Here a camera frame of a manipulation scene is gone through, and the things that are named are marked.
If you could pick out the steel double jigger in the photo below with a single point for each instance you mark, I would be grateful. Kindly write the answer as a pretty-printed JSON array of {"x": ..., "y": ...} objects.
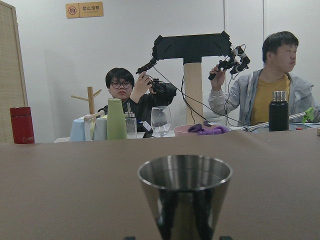
[{"x": 185, "y": 194}]

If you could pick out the green cup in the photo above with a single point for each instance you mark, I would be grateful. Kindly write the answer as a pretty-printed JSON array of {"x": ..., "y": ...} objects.
[{"x": 116, "y": 124}]

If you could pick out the white cup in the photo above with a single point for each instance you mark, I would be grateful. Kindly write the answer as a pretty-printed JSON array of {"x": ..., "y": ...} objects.
[{"x": 100, "y": 129}]

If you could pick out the wooden cup tree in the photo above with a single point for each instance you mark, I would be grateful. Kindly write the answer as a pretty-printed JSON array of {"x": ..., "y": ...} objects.
[{"x": 93, "y": 115}]

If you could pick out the light blue cup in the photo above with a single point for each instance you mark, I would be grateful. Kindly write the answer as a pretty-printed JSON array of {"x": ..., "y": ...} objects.
[{"x": 77, "y": 133}]

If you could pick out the stemless wine glass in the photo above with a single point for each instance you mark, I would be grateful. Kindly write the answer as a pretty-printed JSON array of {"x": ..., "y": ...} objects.
[{"x": 161, "y": 120}]

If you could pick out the pink bowl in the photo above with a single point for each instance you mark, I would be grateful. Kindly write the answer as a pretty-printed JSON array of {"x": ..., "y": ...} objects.
[{"x": 182, "y": 130}]

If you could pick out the glass dispenser bottle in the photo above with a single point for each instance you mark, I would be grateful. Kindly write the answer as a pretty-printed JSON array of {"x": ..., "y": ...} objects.
[{"x": 131, "y": 122}]

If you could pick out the person in black jacket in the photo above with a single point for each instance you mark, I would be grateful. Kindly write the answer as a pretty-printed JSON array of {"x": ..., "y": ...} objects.
[{"x": 139, "y": 94}]

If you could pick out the purple cloth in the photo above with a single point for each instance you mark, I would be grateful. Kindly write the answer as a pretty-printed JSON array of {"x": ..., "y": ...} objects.
[{"x": 200, "y": 130}]

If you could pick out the black teleoperation rig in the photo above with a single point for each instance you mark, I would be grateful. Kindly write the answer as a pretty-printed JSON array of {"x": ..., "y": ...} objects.
[{"x": 192, "y": 48}]

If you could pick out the black thermos bottle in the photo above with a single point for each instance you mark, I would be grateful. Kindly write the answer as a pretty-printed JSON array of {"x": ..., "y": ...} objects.
[{"x": 278, "y": 103}]

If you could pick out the red thermos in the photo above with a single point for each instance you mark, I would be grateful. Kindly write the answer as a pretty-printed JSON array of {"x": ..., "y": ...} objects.
[{"x": 22, "y": 125}]

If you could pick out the yellow wall sign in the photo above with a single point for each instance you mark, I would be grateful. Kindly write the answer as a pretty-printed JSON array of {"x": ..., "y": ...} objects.
[{"x": 84, "y": 9}]

